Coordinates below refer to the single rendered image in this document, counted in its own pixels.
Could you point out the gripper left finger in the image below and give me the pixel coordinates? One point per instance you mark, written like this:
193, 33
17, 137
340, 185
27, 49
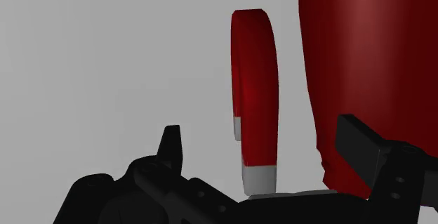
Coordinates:
161, 178

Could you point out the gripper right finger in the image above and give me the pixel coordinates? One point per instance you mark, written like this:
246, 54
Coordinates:
386, 168

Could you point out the large red rounded vessel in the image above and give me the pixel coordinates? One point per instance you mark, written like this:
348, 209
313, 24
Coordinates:
369, 72

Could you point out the red horseshoe magnet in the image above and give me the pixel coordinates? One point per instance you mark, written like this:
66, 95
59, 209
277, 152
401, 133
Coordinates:
256, 96

